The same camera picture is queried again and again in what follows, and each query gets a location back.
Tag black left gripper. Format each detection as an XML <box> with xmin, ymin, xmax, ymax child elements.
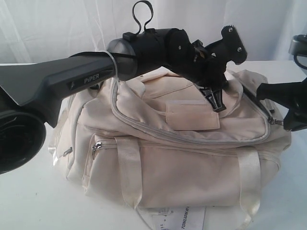
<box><xmin>165</xmin><ymin>27</ymin><xmax>231</xmax><ymax>113</ymax></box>

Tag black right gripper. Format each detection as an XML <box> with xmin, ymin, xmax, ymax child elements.
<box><xmin>256</xmin><ymin>80</ymin><xmax>307</xmax><ymax>131</ymax></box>

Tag cream duffel bag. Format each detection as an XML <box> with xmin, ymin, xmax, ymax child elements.
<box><xmin>48</xmin><ymin>68</ymin><xmax>291</xmax><ymax>230</ymax></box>

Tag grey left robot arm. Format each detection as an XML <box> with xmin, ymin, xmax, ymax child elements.
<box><xmin>0</xmin><ymin>26</ymin><xmax>241</xmax><ymax>173</ymax></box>

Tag white zip tie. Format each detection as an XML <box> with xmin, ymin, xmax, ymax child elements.
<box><xmin>105</xmin><ymin>51</ymin><xmax>119</xmax><ymax>84</ymax></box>

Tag white paper product tag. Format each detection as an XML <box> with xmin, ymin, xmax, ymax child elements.
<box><xmin>136</xmin><ymin>207</ymin><xmax>206</xmax><ymax>230</ymax></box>

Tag white backdrop curtain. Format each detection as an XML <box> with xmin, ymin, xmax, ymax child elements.
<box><xmin>0</xmin><ymin>0</ymin><xmax>307</xmax><ymax>64</ymax></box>

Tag black cable loop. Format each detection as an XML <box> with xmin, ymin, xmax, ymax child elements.
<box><xmin>131</xmin><ymin>0</ymin><xmax>154</xmax><ymax>34</ymax></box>

